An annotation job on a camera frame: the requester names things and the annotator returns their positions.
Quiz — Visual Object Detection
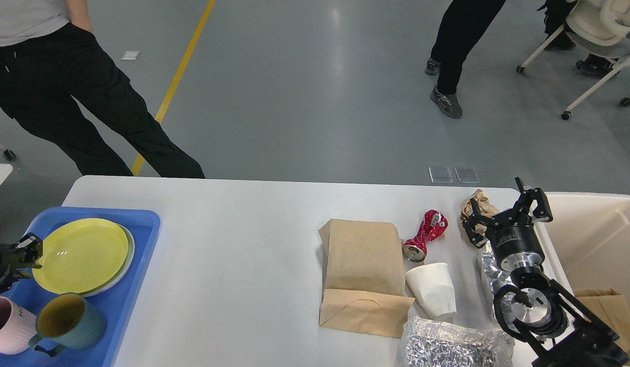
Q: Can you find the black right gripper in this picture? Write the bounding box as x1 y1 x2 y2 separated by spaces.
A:
462 177 553 272

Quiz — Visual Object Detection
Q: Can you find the crumpled foil under arm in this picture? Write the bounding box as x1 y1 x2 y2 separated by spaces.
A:
477 241 513 322

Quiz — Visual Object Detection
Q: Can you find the crumpled foil sheet front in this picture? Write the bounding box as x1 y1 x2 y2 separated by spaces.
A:
397 316 515 366

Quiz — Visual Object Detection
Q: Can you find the seated person in black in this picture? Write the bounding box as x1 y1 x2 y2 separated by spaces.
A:
542 1 630 50

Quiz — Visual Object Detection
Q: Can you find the person in grey sneakers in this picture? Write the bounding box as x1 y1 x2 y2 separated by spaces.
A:
425 1 505 119

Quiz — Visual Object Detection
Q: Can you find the brown paper bag in bin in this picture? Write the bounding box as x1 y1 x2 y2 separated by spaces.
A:
573 288 630 352

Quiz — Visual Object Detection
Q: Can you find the teal mug yellow inside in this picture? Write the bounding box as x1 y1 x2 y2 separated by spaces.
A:
29 293 106 357

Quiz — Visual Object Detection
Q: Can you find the blue plastic tray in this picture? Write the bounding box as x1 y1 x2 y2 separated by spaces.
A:
0 206 161 366

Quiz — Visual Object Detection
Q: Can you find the white paper cup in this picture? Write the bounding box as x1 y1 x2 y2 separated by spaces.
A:
404 263 457 321

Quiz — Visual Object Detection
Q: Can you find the chair caster at left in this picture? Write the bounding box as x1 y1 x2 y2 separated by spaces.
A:
0 143 16 161

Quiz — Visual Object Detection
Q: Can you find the pink ribbed mug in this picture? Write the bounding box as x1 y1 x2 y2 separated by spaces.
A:
0 297 36 355

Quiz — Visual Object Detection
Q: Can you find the crumpled brown paper ball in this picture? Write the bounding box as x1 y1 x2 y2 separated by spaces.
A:
459 190 500 248

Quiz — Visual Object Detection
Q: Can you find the beige plastic bin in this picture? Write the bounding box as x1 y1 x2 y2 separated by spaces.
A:
534 191 630 367

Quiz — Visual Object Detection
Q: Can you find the crushed red soda can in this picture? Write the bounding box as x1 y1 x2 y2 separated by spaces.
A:
403 209 448 263

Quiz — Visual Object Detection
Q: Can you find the floor outlet cover right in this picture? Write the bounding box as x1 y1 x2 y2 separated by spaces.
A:
454 166 480 184

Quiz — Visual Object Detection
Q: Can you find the pale green plate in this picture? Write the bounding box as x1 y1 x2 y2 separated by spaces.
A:
83 225 135 297

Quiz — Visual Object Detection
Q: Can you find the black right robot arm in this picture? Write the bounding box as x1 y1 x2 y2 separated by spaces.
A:
461 177 629 366

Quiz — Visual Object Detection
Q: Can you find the white office chair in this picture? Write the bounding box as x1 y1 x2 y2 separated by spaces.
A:
517 1 630 120

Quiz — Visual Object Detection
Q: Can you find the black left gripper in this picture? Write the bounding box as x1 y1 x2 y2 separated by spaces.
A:
0 233 43 294

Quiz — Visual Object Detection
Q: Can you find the yellow plastic plate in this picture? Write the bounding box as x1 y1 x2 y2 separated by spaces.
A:
33 218 128 295

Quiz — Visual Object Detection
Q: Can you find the floor outlet cover left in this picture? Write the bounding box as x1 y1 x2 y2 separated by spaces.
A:
428 166 454 184

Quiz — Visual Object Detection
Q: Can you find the floor outlet cover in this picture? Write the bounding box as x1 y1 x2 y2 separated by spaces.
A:
454 166 480 184
428 166 454 184

